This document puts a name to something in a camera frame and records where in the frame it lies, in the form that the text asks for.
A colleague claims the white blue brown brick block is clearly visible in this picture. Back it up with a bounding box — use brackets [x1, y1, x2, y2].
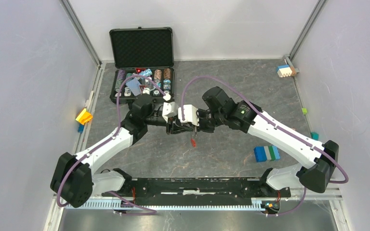
[277, 64, 300, 77]

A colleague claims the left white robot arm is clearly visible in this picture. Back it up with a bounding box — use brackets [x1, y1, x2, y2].
[50, 94, 199, 208]

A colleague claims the purple cable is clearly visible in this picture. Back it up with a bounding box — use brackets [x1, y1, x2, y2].
[56, 74, 172, 208]
[180, 75, 349, 185]

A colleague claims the blue green white brick block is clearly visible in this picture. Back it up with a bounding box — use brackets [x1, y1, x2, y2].
[253, 145, 280, 163]

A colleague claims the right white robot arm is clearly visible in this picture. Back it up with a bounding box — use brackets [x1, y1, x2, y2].
[178, 87, 339, 196]

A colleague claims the yellow orange toy block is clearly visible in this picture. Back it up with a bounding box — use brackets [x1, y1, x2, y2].
[75, 108, 93, 125]

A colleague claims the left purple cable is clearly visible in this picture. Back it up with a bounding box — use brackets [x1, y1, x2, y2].
[56, 74, 172, 208]

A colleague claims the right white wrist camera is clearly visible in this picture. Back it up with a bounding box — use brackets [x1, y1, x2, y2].
[178, 104, 199, 127]

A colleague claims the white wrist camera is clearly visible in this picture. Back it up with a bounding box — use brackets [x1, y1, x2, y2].
[178, 104, 199, 127]
[162, 91, 178, 123]

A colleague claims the small teal cube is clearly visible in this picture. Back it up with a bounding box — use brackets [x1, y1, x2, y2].
[310, 131, 319, 141]

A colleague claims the white slotted cable duct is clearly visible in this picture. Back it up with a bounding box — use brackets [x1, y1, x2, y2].
[79, 199, 265, 211]

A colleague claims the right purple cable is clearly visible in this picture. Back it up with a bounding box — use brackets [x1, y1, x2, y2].
[180, 75, 349, 185]

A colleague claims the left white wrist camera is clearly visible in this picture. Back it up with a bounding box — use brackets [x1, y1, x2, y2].
[162, 91, 178, 123]

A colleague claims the black poker chip case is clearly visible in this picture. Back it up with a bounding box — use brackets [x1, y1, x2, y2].
[109, 27, 175, 104]

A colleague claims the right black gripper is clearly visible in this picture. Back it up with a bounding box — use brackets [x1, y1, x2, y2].
[189, 109, 225, 134]

